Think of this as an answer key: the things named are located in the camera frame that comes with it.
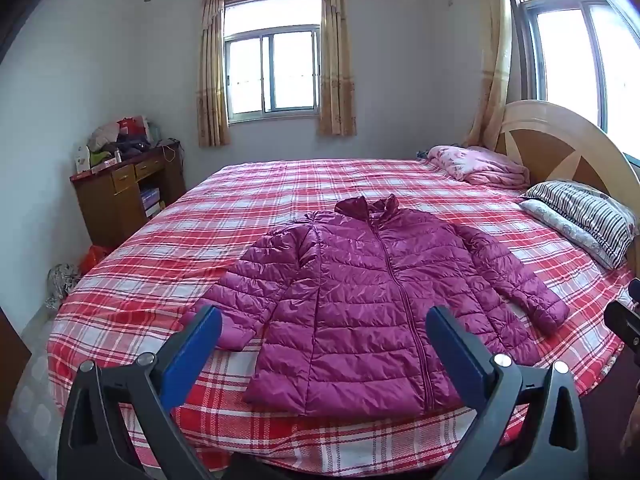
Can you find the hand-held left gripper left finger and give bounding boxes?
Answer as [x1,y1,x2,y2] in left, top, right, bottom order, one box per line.
[56,304,224,480]

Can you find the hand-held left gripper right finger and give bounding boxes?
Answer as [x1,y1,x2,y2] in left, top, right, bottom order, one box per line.
[425,305,591,480]

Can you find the magenta quilted puffer jacket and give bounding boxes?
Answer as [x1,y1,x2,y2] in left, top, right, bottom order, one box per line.
[180,194,571,418]

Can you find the pile of clothes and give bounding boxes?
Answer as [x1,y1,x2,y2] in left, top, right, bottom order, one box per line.
[89,116,161,158]

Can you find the person's right hand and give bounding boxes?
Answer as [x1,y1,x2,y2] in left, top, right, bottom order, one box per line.
[620,382,640,456]

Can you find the black white striped pillow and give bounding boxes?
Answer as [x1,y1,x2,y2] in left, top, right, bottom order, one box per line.
[520,180,640,261]

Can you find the white floral pillow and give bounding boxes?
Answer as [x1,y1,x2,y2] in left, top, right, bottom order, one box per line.
[519,199,626,270]

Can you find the bed with red plaid sheet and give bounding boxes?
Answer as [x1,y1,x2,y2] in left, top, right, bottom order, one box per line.
[47,157,638,478]

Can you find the orange plastic bag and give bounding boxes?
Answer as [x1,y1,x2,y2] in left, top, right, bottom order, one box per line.
[79,245,115,276]

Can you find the patterned grey white bag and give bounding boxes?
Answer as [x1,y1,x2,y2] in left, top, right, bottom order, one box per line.
[46,264,81,311]

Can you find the stack of boxes in desk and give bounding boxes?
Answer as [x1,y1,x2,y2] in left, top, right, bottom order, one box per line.
[140,187,162,218]

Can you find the brown wooden desk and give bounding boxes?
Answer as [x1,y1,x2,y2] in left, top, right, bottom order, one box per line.
[70,141,187,250]

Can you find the brown wooden door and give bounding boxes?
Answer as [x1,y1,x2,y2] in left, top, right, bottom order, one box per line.
[0,305,32,416]

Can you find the folded pink floral blanket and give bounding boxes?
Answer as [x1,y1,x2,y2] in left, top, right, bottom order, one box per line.
[426,145,531,190]

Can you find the wooden bed headboard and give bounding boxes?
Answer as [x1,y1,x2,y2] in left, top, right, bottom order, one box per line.
[492,100,640,211]

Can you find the red paper bag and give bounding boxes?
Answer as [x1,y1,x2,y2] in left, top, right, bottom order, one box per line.
[117,116,151,137]

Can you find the beige floral curtain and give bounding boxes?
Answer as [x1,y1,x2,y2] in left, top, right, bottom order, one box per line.
[317,0,358,137]
[196,0,231,148]

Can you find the large dark-framed window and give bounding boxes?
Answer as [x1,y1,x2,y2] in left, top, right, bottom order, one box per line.
[505,0,640,163]

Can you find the long beige curtain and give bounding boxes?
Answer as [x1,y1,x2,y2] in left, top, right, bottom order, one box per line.
[465,0,513,148]

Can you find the small sliding window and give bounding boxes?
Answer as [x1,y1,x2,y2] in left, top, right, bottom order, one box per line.
[222,0,323,121]

